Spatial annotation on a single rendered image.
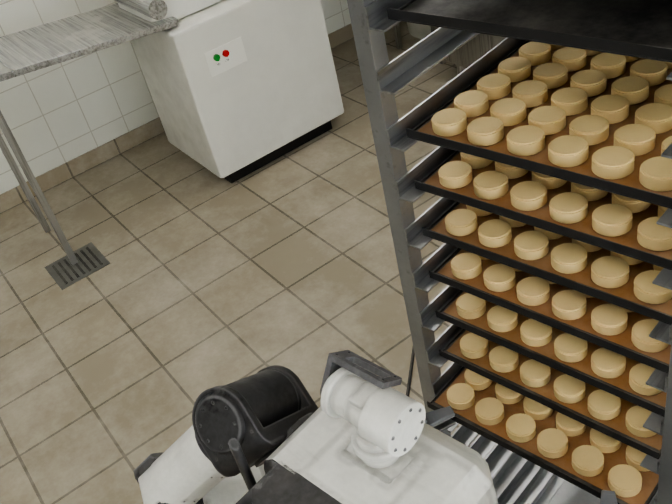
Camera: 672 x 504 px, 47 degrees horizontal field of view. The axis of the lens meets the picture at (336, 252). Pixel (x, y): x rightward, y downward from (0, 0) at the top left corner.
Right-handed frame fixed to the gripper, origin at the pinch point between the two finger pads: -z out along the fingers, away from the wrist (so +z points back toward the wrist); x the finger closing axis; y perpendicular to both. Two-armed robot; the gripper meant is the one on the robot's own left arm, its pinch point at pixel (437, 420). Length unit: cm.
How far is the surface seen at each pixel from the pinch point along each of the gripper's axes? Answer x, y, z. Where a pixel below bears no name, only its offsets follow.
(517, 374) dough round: 8.3, -3.5, -14.2
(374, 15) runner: 72, 7, -3
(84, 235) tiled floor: -96, 264, 91
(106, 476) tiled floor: -96, 105, 90
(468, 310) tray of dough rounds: 19.3, 3.8, -9.6
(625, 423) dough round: 8.3, -20.1, -23.9
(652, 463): 8.1, -27.8, -23.3
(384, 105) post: 59, 7, -2
